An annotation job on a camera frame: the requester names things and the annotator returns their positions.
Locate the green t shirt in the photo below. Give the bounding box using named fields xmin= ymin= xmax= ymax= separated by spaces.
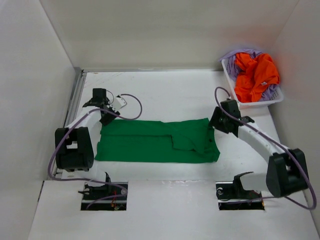
xmin=95 ymin=118 xmax=220 ymax=164

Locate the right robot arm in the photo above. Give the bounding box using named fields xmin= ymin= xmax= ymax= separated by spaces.
xmin=209 ymin=99 xmax=310 ymax=199

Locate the lavender t shirt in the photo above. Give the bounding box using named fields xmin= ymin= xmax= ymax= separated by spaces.
xmin=220 ymin=49 xmax=279 ymax=102

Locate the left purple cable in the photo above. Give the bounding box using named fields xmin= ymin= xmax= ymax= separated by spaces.
xmin=47 ymin=93 xmax=143 ymax=211

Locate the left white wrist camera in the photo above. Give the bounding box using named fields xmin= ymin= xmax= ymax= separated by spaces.
xmin=111 ymin=95 xmax=127 ymax=112

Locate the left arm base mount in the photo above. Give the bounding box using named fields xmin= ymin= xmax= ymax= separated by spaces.
xmin=78 ymin=184 xmax=128 ymax=212

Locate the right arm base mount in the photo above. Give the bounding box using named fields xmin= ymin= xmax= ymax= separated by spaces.
xmin=215 ymin=171 xmax=265 ymax=211

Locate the white plastic laundry basket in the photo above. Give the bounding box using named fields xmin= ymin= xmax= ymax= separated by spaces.
xmin=221 ymin=59 xmax=284 ymax=110

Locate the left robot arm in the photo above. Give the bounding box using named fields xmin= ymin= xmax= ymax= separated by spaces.
xmin=54 ymin=88 xmax=127 ymax=200

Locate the purple cable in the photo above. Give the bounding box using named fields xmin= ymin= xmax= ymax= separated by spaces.
xmin=214 ymin=86 xmax=317 ymax=210
xmin=47 ymin=93 xmax=143 ymax=211

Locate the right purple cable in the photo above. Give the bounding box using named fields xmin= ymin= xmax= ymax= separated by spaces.
xmin=214 ymin=86 xmax=317 ymax=210

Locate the orange t shirt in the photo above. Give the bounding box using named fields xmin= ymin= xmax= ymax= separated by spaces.
xmin=234 ymin=52 xmax=280 ymax=103

